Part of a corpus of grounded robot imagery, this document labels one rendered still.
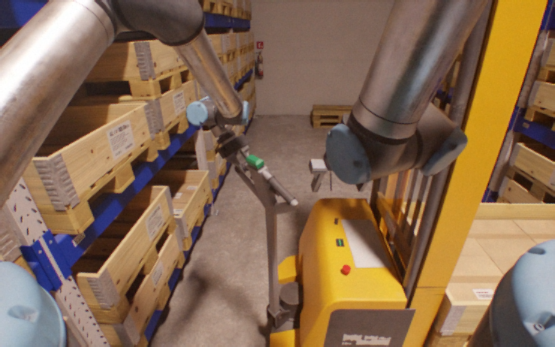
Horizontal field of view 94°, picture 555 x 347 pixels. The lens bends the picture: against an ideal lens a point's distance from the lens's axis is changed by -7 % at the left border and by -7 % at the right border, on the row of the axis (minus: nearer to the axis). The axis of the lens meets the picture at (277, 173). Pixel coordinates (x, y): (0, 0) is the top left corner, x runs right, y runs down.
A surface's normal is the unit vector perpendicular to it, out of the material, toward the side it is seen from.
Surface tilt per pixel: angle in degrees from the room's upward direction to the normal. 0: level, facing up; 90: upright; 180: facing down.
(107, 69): 90
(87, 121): 90
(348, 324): 90
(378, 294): 0
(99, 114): 90
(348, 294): 0
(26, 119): 81
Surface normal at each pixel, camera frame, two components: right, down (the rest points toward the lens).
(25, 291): 0.49, -0.87
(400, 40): -0.81, 0.34
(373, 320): -0.06, 0.47
